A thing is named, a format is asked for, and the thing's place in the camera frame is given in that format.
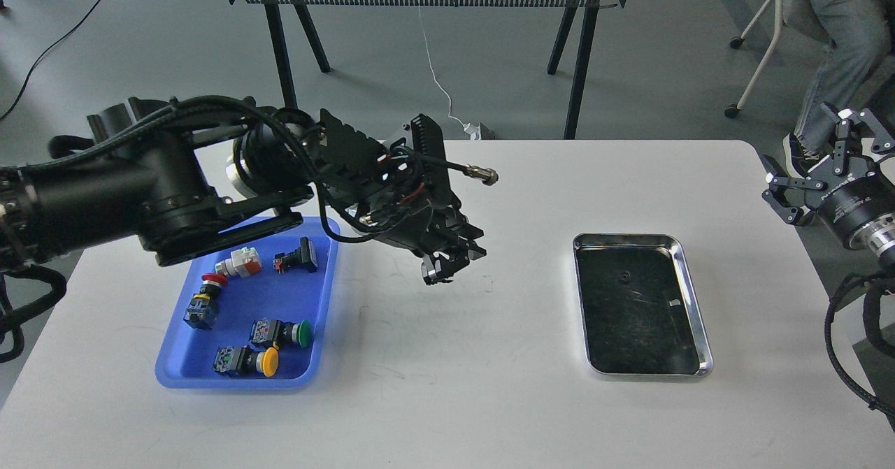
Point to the red mushroom button switch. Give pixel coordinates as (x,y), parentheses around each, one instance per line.
(202,310)

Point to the silver metal tray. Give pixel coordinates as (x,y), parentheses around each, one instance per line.
(650,329)

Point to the white rolling chair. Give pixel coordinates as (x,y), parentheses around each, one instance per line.
(798,15)

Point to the black switch module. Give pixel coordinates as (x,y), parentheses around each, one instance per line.
(303,257)

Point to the person in jeans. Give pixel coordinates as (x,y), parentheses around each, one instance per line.
(861,37)

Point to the black Robotiq image left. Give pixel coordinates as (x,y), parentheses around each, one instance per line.
(442,236)

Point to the black robot arm image left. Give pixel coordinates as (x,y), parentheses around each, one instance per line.
(199,176)

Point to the green push button switch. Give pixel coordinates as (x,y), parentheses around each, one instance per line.
(266,333)

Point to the black Robotiq image right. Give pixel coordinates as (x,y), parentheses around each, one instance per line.
(857,209)

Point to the yellow push button switch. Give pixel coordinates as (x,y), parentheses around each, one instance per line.
(238,361)

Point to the white orange switch block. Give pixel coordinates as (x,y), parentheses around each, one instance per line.
(243,262)

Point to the blue plastic tray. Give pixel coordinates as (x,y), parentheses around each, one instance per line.
(186,354)

